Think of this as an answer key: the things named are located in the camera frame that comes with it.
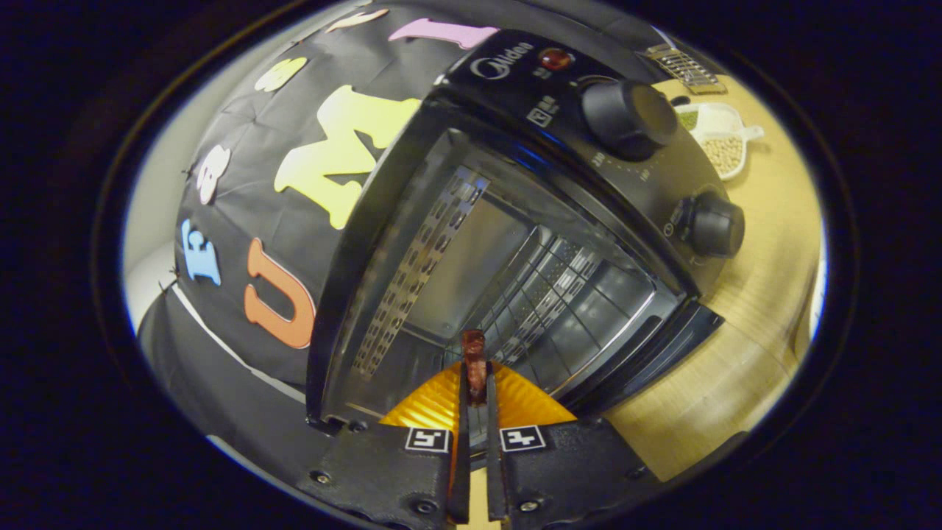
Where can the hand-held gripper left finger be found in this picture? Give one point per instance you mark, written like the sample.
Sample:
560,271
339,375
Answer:
462,456

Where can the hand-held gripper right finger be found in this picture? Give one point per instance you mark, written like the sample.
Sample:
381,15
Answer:
494,456

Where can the red raw meat steak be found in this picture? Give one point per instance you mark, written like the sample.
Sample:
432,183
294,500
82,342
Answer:
475,361

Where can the black toaster oven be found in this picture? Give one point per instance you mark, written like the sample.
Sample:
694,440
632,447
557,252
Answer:
515,73

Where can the white divided tray of beans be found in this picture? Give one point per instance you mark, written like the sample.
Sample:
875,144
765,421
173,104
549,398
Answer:
725,151

